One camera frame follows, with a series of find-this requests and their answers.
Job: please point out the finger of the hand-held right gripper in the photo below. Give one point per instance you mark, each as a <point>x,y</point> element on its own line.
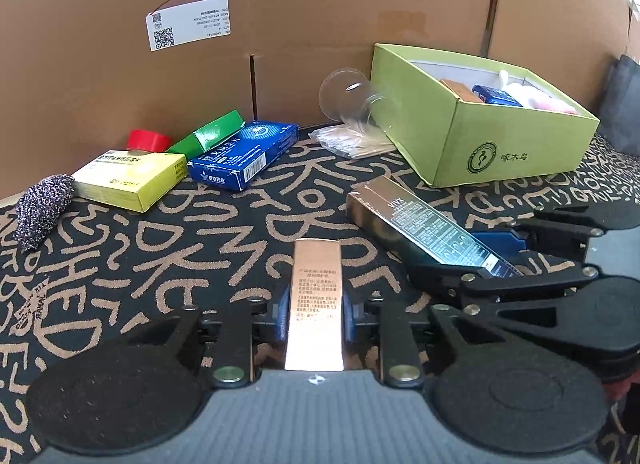
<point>497,243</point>
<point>500,284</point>

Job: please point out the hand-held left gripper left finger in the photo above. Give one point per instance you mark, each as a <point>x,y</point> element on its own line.
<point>284,316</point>

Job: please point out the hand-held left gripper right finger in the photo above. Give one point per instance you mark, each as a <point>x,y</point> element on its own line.
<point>351,321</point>

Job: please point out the rose gold box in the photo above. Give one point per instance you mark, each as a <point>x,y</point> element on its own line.
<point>315,304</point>

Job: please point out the silver and black box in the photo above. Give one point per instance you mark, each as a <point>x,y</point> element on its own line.
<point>425,229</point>

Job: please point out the green cardboard shoe box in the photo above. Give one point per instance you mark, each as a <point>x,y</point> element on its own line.
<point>500,149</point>

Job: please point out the pink glove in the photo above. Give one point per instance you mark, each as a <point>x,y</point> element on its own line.
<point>550,104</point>

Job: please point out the small dark blue box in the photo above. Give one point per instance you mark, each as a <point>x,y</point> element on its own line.
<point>495,94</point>

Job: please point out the white glove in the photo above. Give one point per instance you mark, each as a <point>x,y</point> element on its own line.
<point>515,89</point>

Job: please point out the orange and white medicine box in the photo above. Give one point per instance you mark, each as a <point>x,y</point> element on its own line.
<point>460,87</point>

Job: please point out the bag of cotton swabs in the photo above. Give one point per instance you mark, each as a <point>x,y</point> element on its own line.
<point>350,142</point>

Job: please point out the clear plastic cup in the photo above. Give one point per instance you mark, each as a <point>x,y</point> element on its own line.
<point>350,94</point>

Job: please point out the black letter-print tablecloth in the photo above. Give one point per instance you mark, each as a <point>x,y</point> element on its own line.
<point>200,244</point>

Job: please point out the blue medicine box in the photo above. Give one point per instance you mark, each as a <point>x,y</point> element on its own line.
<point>240,154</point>

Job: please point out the grey fabric bag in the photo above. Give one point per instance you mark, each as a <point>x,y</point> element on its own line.
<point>622,104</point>

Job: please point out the yellow medicine box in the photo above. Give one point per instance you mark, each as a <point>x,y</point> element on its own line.
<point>115,177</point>

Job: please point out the red tape roll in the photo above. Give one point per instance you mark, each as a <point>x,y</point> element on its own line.
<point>145,139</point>

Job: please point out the steel wool scrubber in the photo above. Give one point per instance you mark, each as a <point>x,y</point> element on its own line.
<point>42,209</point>

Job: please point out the brown cardboard sheet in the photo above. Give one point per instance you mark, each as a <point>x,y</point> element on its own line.
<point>300,19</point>

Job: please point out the white shipping label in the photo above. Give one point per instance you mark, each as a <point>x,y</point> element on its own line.
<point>187,23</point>

